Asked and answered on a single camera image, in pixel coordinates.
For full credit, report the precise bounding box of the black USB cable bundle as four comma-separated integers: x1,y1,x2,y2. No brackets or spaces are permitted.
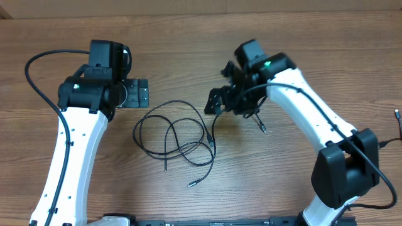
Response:
131,99,216,173

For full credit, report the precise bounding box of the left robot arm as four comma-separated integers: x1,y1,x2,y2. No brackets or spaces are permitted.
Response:
29,40,149,225

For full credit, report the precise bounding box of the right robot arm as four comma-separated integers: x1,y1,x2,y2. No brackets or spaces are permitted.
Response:
204,40,379,225

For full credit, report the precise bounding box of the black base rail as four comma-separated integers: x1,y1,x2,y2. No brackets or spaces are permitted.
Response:
87,212,357,226

